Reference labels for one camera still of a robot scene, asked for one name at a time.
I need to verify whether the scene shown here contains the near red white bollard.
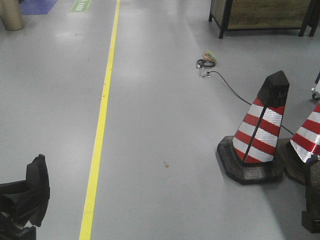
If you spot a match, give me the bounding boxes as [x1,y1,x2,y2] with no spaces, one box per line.
[217,70,290,185]

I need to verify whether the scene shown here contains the wooden black-framed crate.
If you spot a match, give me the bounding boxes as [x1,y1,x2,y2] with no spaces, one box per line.
[208,0,320,39]

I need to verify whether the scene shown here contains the black floor cable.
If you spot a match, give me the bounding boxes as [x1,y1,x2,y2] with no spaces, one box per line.
[206,70,296,137]

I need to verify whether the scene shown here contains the green floor sign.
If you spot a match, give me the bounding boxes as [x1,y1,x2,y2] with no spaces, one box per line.
[70,0,92,13]

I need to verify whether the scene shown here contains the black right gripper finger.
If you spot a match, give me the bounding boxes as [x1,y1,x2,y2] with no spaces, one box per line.
[301,186,320,234]

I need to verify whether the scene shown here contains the coiled cables on floor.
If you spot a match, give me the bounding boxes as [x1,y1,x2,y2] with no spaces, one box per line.
[195,49,218,78]

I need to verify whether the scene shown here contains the grey brake pad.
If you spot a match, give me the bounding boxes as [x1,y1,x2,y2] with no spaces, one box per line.
[305,158,320,191]
[26,154,50,227]

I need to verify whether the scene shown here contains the far red white bollard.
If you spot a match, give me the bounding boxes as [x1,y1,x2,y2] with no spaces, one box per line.
[277,105,320,185]

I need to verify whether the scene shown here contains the cardboard tube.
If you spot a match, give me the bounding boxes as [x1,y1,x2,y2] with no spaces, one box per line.
[0,0,25,31]

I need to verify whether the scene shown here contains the yellow floor tape strip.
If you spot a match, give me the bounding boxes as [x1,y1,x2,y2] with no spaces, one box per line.
[78,0,121,240]

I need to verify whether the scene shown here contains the red white bollard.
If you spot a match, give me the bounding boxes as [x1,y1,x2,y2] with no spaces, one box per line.
[217,70,290,185]
[277,105,320,185]

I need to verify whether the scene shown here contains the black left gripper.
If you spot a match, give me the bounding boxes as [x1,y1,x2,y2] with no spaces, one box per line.
[0,180,37,240]

